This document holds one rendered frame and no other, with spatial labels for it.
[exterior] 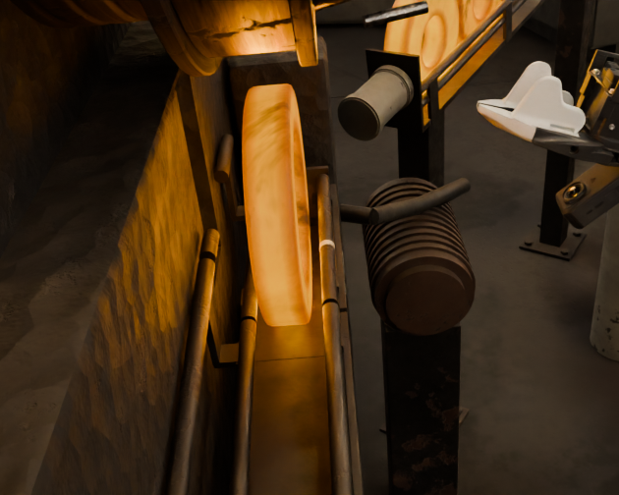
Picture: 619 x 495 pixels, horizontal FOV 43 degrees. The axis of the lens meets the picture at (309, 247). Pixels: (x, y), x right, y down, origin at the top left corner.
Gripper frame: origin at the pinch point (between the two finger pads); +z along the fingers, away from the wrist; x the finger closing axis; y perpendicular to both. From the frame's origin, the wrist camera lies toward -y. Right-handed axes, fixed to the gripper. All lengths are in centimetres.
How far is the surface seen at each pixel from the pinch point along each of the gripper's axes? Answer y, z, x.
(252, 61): -2.1, 22.1, -6.7
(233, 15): 13.2, 23.3, 29.0
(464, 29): -3.9, -6.0, -41.4
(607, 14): -27, -85, -182
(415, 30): -2.2, 3.0, -29.4
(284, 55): -1.0, 19.1, -7.2
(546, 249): -61, -53, -85
